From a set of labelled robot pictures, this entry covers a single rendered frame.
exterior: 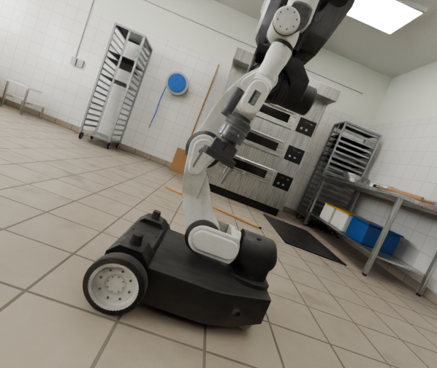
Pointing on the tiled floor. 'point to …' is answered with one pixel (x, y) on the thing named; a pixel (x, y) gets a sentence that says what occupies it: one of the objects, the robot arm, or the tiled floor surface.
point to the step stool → (22, 98)
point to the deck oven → (270, 147)
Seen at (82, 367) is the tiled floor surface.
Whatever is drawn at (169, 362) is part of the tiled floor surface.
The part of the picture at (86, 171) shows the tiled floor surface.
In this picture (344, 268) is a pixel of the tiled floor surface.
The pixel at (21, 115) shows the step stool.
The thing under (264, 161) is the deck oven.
